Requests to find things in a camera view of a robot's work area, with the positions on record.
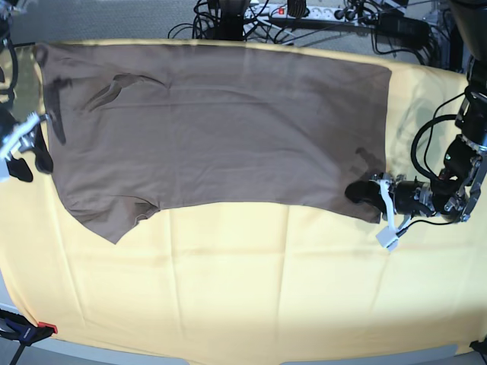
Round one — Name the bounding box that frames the white power strip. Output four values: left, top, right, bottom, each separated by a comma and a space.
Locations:
244, 4, 358, 26

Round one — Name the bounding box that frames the black power adapter box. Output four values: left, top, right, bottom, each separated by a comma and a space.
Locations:
375, 13, 430, 41

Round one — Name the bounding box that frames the yellow table cloth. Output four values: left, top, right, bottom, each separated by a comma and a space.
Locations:
1, 40, 486, 364

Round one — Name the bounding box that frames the black clamp with orange tip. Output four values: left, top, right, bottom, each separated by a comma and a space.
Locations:
1, 309, 58, 365

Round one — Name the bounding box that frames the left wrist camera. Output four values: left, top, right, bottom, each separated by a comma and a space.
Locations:
376, 227, 399, 252

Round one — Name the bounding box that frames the black clamp right corner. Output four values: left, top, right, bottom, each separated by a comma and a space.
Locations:
469, 338, 487, 365

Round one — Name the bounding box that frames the black stand post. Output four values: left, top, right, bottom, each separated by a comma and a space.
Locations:
217, 0, 247, 41

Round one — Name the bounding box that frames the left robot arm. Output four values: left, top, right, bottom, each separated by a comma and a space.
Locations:
345, 1, 486, 224

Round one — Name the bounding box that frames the brown T-shirt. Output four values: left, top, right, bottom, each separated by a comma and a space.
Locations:
35, 44, 392, 243

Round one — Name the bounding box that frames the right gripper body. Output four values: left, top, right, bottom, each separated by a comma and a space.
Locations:
1, 112, 49, 183

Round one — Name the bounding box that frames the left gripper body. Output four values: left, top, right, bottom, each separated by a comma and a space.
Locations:
371, 173, 434, 232

